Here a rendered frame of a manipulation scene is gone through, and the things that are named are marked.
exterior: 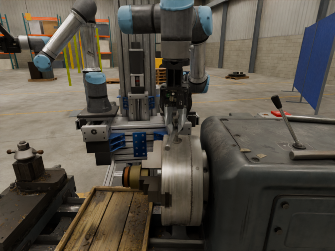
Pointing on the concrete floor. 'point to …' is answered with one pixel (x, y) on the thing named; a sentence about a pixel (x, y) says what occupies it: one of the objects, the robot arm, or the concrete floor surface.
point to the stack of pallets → (160, 75)
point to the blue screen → (315, 61)
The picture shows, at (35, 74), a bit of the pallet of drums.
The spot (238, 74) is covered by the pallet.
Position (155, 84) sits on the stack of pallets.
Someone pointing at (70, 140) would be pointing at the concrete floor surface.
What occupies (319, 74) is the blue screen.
